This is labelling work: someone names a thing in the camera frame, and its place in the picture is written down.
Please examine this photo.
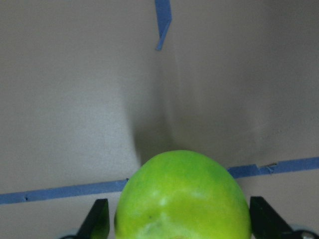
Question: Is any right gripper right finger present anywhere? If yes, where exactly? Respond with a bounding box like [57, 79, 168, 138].
[249, 196, 303, 239]

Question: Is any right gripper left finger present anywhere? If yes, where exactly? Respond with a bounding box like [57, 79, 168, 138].
[76, 199, 110, 239]

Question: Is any green apple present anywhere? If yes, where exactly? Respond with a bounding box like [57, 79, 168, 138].
[114, 150, 252, 239]

